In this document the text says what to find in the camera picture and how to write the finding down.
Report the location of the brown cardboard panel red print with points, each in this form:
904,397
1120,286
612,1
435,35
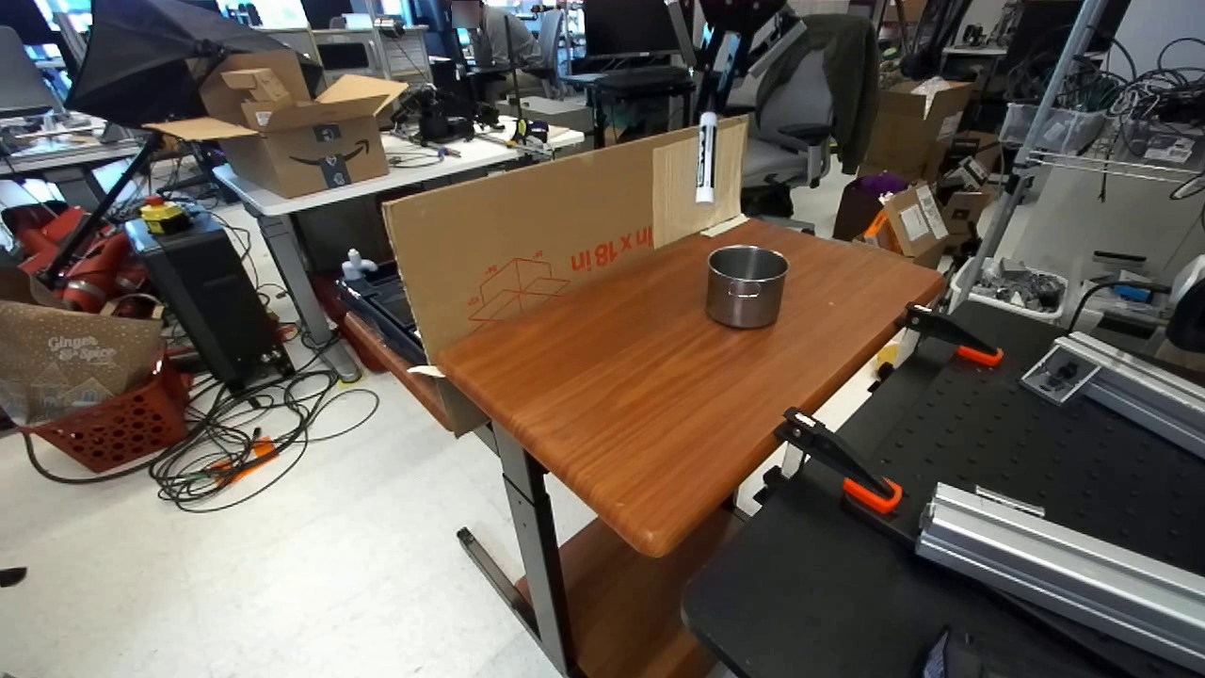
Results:
528,251

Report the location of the thin white strip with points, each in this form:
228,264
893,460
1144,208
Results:
725,227

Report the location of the white metal frame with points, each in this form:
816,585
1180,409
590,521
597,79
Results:
1092,227

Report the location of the background person grey shirt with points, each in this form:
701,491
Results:
494,40

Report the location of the red plastic basket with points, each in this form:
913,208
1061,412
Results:
117,434

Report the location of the black perforated base board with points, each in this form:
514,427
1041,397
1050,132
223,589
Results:
981,437

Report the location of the small white bottle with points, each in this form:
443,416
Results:
361,264

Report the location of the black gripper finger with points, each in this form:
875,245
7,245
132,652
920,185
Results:
718,75
740,79

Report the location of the grey rail end plate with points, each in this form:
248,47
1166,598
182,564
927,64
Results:
1061,375

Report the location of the small folded cardboard box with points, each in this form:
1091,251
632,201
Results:
256,90

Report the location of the grey desk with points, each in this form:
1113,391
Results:
90,148

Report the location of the open cardboard box smile logo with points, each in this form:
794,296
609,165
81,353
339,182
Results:
313,156

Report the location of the small steel pot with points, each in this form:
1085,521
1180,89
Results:
743,301

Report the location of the white desk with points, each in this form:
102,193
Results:
415,170

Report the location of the small labelled cardboard box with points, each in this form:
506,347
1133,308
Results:
915,222

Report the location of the aluminium extrusion rail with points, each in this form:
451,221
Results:
1149,397
1066,570

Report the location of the brown wooden table underboard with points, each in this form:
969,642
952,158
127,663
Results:
628,605

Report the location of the office chair with grey jacket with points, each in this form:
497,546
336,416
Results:
821,107

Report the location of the dark metal table leg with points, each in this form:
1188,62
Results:
541,541

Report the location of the red bag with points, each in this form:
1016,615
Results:
90,268

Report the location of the black computer monitor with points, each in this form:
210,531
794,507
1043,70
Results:
639,24

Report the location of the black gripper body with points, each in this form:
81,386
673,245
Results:
764,30

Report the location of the large closed cardboard box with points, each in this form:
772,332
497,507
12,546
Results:
915,124

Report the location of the yellow emergency stop button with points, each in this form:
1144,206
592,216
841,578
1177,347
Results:
166,216

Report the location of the brown paper bag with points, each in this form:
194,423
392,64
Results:
76,359

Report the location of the white marker with black cap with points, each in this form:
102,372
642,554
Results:
706,156

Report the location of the black desk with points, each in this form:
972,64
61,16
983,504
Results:
642,75

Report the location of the black photo umbrella with pole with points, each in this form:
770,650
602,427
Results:
137,62

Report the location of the purple fabric bag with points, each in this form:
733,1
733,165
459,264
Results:
859,201

